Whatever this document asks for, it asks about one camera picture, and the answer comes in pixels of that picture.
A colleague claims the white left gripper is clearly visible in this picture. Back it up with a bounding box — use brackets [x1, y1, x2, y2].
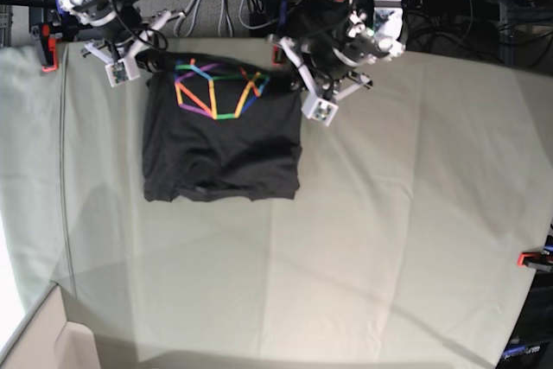
[267, 35, 373, 126]

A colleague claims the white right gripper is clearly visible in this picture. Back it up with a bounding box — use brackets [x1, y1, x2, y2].
[81, 10, 185, 87]

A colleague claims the black t-shirt with colourful logo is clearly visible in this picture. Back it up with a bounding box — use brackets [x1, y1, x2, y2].
[142, 54, 302, 202]

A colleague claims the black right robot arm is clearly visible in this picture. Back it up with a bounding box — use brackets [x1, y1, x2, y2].
[55, 0, 177, 87]

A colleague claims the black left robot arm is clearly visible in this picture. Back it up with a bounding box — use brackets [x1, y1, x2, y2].
[268, 0, 408, 125]

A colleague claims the red black clamp middle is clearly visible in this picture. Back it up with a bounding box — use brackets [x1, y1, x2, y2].
[271, 44, 286, 67]

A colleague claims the red black clamp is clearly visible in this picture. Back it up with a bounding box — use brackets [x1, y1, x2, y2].
[271, 44, 286, 67]
[518, 250, 552, 273]
[33, 24, 59, 73]

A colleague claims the red black clamp left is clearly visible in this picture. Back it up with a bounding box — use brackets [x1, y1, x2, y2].
[33, 24, 59, 73]

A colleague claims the white box corner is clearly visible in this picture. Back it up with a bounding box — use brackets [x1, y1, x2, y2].
[1, 283, 101, 369]

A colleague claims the red black clamp right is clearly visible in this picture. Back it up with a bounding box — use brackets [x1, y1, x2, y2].
[518, 250, 552, 273]

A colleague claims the white cable bundle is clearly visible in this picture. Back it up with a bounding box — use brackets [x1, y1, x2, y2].
[174, 0, 237, 37]

